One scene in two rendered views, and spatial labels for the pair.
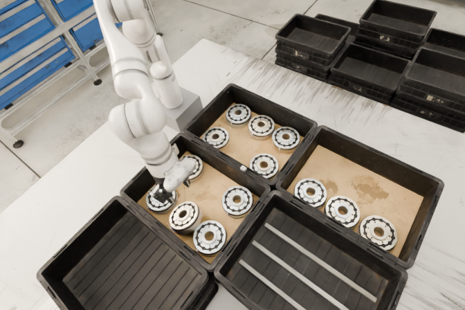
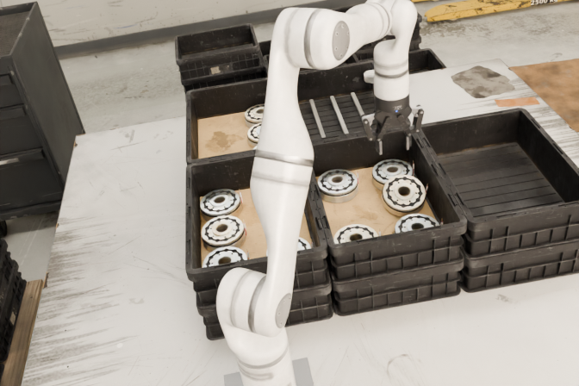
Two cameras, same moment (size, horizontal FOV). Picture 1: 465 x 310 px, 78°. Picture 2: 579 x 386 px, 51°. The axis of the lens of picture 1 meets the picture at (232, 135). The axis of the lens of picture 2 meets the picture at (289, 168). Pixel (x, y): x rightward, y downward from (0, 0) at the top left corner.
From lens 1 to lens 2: 1.58 m
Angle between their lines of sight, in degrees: 84
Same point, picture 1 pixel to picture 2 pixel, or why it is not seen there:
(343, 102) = (77, 258)
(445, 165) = (127, 158)
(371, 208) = (239, 132)
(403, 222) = (233, 116)
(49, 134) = not seen: outside the picture
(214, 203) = (361, 203)
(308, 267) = (331, 130)
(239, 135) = (255, 250)
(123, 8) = not seen: hidden behind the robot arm
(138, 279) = (490, 190)
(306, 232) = not seen: hidden behind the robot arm
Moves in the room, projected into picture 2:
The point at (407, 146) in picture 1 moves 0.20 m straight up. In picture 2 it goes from (119, 183) to (100, 131)
